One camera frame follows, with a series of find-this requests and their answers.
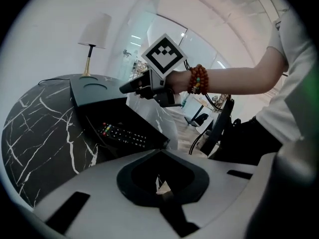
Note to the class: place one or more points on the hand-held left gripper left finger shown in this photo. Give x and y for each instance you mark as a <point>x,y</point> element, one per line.
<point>112,183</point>

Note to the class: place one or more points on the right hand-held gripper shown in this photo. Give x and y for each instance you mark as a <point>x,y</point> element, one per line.
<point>164,56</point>

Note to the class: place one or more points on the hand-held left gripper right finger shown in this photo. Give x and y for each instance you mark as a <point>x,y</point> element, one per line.
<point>224,190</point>

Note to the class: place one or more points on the dark teal tray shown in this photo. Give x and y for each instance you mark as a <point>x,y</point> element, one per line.
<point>99,93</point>

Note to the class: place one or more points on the black remote control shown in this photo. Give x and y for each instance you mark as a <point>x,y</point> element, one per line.
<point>122,134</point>

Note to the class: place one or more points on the person's right forearm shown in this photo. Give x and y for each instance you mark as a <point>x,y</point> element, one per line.
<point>236,81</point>

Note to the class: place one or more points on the person's right hand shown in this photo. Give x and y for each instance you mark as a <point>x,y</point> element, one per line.
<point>178,82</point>

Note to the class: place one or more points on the person's black trousers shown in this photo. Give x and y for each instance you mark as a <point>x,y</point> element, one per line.
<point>249,141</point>

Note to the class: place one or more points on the white shade gold table lamp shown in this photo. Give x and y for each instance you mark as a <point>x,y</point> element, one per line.
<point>96,31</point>

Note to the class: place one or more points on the round black marble table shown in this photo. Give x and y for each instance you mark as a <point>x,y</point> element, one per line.
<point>37,133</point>

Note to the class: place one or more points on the person's torso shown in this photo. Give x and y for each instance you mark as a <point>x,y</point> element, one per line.
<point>294,71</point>

